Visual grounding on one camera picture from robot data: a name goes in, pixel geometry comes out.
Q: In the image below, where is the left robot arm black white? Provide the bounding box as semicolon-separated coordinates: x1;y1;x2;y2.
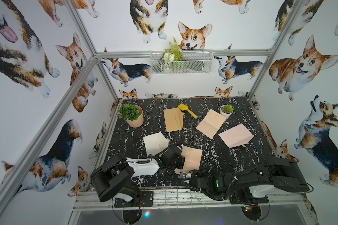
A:
90;141;185;207

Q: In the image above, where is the pink envelope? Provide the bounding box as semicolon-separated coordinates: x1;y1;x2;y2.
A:
219;124;254;148

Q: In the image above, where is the white cream envelope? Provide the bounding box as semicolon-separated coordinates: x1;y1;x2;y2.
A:
143;132;169;155

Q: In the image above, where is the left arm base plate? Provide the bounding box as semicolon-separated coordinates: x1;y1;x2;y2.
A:
114;191;154;208

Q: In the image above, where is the fern and white flower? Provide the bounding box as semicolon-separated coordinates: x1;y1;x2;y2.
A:
161;38;183;73

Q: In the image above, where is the yellow toy shovel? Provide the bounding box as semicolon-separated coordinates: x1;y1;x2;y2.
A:
178;104;198;119

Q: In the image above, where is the green plant in terracotta pot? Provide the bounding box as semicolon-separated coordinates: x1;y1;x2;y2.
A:
118;104;144;128

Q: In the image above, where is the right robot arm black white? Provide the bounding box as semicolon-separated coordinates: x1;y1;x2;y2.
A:
178;157;313;205

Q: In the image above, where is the cream letter paper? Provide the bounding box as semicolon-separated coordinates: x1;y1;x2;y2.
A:
196;109;226;139
174;146;203;174

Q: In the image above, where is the brown kraft envelope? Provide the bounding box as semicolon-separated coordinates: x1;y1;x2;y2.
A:
163;108;184;132

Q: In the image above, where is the white wire wall basket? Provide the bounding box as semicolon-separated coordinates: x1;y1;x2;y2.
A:
150;50;214;75

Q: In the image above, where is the small plant in white pot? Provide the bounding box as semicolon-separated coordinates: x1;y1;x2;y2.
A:
220;105;234;120

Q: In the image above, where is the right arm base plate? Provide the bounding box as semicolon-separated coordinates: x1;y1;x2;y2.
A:
229;196;269;205

